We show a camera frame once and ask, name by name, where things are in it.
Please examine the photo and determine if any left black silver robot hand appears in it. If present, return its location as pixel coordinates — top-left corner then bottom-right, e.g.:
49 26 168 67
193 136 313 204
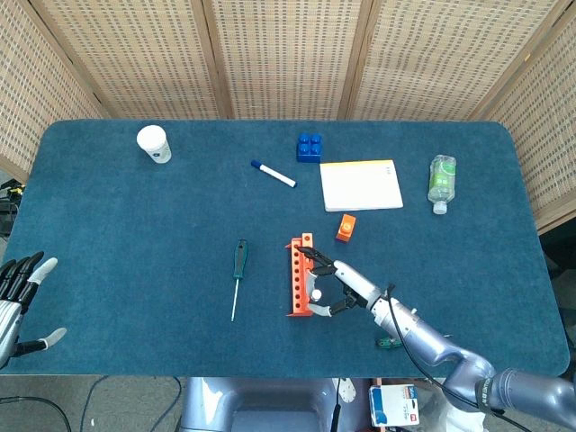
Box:
0 250 68 369

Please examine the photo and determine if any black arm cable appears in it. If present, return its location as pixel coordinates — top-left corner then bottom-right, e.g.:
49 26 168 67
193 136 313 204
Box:
384 283 535 432

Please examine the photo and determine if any black floor cable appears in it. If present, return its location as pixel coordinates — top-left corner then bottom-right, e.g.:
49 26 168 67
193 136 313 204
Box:
0 395 73 432
79 375 184 432

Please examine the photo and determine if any woven wicker folding screen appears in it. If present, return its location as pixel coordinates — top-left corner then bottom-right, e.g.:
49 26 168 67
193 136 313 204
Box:
0 0 576 236

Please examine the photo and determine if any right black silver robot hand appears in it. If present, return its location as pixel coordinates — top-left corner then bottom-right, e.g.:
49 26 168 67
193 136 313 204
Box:
296 245 391 319

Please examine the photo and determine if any blue white cardboard box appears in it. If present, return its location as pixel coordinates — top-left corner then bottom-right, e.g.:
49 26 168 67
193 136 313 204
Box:
368 384 420 428

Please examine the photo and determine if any blue four-stud building block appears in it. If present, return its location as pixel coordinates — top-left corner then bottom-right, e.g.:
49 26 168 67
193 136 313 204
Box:
295 132 324 164

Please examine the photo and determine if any small orange purple building block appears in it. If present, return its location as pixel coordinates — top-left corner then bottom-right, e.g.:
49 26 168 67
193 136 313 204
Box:
335 213 356 244

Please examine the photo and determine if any white crumpled cloth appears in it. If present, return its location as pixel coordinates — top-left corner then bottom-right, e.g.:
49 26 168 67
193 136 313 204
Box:
416 377 490 432

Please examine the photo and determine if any clear green-label plastic bottle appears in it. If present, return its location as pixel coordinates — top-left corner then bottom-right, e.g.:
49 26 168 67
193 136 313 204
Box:
426 154 457 215

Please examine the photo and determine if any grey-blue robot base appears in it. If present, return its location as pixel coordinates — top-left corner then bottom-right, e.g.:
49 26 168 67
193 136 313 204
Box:
178 376 344 432

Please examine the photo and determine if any white perforated plate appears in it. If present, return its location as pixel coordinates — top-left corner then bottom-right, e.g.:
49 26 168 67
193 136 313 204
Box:
337 377 357 406

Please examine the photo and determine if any blue carpet table cover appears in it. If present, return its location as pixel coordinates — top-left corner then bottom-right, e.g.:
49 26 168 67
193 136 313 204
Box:
0 119 572 378

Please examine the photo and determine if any long teal black screwdriver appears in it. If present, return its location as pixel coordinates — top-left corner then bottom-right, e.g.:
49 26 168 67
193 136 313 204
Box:
230 238 249 323

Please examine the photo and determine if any white yellow-edged notepad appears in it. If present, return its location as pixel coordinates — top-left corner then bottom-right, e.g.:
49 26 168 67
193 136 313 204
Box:
319 158 404 213

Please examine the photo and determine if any black equipment with cables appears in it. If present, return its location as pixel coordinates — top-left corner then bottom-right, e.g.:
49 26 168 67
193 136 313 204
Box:
0 178 24 239

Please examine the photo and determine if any blue capped white marker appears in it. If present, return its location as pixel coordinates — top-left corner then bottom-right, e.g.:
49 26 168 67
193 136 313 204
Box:
250 159 298 189

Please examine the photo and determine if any orange test tube rack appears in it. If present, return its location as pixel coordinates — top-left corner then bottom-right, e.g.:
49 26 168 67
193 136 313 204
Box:
284 232 318 319

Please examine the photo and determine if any white floral paper cup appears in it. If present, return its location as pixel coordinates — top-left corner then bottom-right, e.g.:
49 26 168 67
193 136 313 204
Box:
136 124 173 164

